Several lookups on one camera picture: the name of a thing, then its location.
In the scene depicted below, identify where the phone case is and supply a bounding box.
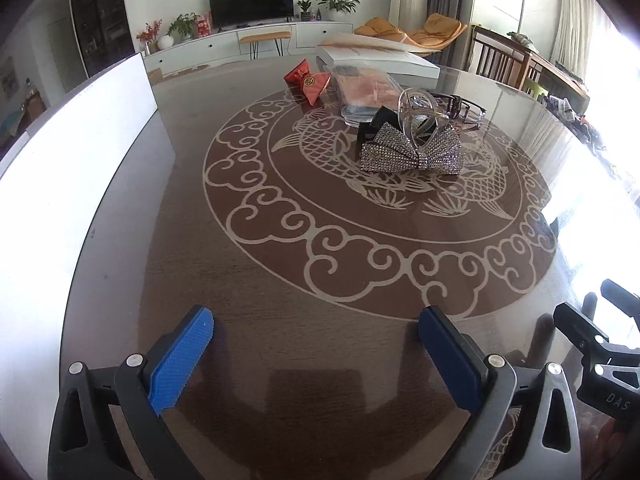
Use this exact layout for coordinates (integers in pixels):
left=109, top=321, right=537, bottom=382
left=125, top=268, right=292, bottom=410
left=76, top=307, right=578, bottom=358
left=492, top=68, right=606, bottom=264
left=305, top=58, right=402, bottom=128

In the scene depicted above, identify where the red envelope bundle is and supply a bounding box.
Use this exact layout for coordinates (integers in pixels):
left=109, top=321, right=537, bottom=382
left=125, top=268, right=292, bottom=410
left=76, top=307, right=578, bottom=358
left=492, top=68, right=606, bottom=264
left=283, top=60, right=331, bottom=106

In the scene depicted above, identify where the dark display shelf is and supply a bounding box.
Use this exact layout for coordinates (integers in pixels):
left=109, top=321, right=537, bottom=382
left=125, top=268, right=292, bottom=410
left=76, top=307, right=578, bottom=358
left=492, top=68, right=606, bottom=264
left=70, top=0, right=134, bottom=77

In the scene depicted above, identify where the small potted plant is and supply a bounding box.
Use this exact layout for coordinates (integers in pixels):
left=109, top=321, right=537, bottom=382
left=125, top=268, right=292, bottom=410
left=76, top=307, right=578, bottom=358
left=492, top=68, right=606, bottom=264
left=297, top=0, right=312, bottom=22

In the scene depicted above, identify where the white flat box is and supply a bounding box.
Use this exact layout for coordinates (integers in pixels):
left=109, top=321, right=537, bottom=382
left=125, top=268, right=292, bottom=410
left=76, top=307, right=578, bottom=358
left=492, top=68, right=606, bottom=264
left=316, top=32, right=440, bottom=89

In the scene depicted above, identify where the wooden slatted bench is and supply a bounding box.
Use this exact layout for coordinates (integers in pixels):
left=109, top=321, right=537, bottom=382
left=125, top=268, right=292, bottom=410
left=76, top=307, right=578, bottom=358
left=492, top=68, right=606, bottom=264
left=468, top=25, right=590, bottom=114

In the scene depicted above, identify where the potted green plant right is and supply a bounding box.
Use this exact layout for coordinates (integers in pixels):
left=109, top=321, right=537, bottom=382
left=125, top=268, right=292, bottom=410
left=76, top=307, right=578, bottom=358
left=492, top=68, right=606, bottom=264
left=319, top=0, right=360, bottom=22

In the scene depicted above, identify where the black television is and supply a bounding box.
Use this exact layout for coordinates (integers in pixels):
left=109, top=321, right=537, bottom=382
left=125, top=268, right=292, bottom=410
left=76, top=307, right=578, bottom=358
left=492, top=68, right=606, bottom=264
left=209, top=0, right=294, bottom=28

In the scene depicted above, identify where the white tv cabinet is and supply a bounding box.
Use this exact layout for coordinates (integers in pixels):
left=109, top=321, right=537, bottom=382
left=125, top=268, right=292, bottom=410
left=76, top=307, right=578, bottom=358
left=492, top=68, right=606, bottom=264
left=143, top=21, right=354, bottom=76

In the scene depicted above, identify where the rhinestone bow hair clip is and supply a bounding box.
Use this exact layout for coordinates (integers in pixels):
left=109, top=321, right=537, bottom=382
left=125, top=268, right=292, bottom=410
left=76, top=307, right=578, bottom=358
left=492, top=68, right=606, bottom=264
left=358, top=122, right=464, bottom=176

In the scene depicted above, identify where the green plant left of tv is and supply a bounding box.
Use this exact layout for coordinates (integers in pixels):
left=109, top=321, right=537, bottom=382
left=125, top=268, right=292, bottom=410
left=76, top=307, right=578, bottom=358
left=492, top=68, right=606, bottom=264
left=167, top=12, right=198, bottom=41

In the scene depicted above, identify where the red flowers white vase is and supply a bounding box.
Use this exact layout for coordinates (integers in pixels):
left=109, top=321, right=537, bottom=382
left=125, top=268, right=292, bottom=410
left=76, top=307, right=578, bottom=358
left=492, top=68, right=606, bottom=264
left=136, top=20, right=175, bottom=55

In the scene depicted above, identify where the large white cardboard box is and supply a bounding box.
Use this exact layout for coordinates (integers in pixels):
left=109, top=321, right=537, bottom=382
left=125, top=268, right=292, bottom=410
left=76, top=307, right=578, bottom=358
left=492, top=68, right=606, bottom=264
left=1, top=54, right=157, bottom=479

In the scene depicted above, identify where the orange lounge chair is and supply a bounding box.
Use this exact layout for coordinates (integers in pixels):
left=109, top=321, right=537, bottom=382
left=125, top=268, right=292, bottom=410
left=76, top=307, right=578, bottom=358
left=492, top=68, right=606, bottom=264
left=354, top=13, right=468, bottom=56

